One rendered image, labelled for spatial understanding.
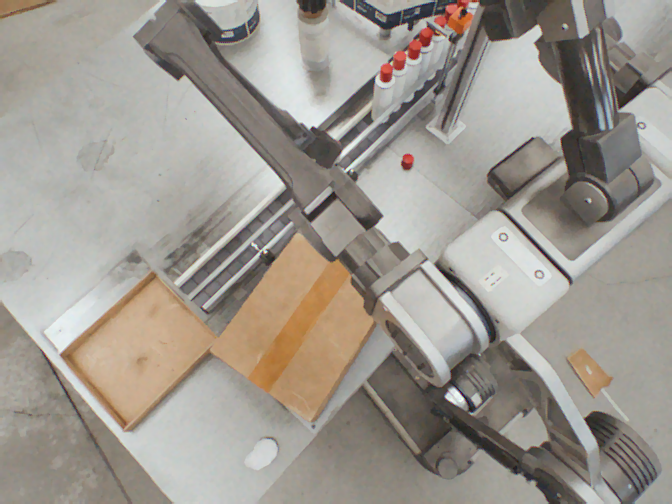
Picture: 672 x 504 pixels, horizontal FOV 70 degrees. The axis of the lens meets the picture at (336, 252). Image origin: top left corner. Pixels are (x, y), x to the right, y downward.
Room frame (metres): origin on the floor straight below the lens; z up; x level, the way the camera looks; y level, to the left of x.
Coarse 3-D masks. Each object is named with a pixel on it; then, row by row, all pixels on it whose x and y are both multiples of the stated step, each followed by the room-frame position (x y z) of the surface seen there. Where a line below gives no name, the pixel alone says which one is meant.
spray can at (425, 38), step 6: (426, 30) 0.94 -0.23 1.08; (420, 36) 0.93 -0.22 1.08; (426, 36) 0.92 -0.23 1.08; (432, 36) 0.93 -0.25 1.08; (420, 42) 0.93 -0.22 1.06; (426, 42) 0.92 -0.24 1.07; (432, 42) 0.94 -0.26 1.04; (426, 48) 0.92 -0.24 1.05; (432, 48) 0.92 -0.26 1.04; (426, 54) 0.91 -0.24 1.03; (426, 60) 0.91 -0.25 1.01; (426, 66) 0.92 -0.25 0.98; (420, 72) 0.91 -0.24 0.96; (426, 72) 0.92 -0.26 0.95
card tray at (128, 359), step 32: (160, 288) 0.32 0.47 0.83; (96, 320) 0.23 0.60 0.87; (128, 320) 0.24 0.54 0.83; (160, 320) 0.24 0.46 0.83; (192, 320) 0.24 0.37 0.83; (64, 352) 0.15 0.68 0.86; (96, 352) 0.16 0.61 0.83; (128, 352) 0.16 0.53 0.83; (160, 352) 0.16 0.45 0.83; (192, 352) 0.16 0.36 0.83; (96, 384) 0.08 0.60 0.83; (128, 384) 0.08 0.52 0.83; (160, 384) 0.08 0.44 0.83; (128, 416) 0.00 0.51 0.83
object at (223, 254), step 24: (360, 120) 0.81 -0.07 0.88; (360, 144) 0.73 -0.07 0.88; (288, 192) 0.58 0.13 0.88; (264, 216) 0.51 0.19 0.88; (240, 240) 0.44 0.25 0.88; (264, 240) 0.44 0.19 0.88; (216, 264) 0.38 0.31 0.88; (240, 264) 0.38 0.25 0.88; (192, 288) 0.31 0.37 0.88; (216, 288) 0.31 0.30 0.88
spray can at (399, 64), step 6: (396, 54) 0.87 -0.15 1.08; (402, 54) 0.87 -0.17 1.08; (396, 60) 0.85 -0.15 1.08; (402, 60) 0.85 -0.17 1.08; (396, 66) 0.85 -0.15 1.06; (402, 66) 0.85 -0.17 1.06; (396, 72) 0.84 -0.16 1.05; (402, 72) 0.84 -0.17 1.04; (396, 78) 0.84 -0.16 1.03; (402, 78) 0.84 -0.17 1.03; (396, 84) 0.84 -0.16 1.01; (402, 84) 0.84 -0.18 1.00; (396, 90) 0.84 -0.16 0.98; (402, 90) 0.85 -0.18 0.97; (396, 96) 0.84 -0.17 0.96
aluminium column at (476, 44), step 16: (480, 16) 0.81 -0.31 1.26; (480, 32) 0.80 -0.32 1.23; (464, 48) 0.82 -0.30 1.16; (480, 48) 0.79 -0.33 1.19; (464, 64) 0.82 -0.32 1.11; (480, 64) 0.82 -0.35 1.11; (464, 80) 0.80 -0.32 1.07; (448, 96) 0.82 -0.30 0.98; (464, 96) 0.80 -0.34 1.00; (448, 112) 0.82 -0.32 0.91; (448, 128) 0.79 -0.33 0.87
